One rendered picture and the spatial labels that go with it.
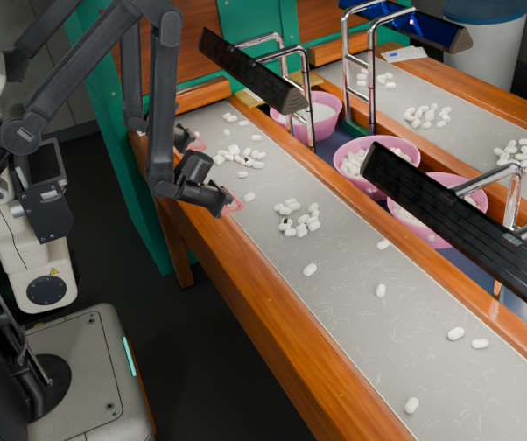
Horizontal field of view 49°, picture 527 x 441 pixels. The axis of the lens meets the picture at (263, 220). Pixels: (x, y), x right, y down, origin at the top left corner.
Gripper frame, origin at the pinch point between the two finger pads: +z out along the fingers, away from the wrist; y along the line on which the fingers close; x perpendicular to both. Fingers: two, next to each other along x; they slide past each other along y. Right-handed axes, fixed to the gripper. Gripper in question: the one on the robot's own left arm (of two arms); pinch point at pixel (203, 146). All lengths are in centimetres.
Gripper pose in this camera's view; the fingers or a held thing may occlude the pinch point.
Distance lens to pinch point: 183.2
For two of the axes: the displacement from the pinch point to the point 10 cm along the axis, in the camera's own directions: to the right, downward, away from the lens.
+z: 7.5, 2.2, 6.2
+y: -4.6, -5.0, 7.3
